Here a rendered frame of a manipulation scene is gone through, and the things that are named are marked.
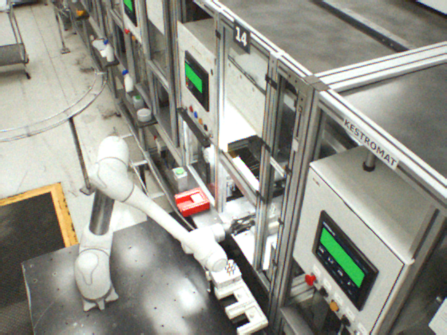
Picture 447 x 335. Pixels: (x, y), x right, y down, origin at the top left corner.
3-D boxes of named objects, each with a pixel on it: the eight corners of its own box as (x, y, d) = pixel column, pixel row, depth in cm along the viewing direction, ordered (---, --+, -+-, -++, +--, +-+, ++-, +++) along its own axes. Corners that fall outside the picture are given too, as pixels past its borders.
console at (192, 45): (177, 104, 234) (172, 21, 203) (224, 92, 243) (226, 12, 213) (210, 147, 205) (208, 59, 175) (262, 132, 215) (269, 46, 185)
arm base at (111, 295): (85, 319, 213) (83, 313, 209) (76, 285, 227) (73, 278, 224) (121, 305, 219) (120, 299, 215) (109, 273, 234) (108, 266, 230)
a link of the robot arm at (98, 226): (76, 266, 224) (81, 234, 241) (107, 269, 229) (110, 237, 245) (93, 155, 178) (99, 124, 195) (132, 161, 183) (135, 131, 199)
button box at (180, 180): (173, 184, 253) (172, 169, 245) (185, 180, 255) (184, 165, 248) (178, 192, 247) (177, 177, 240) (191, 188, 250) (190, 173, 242)
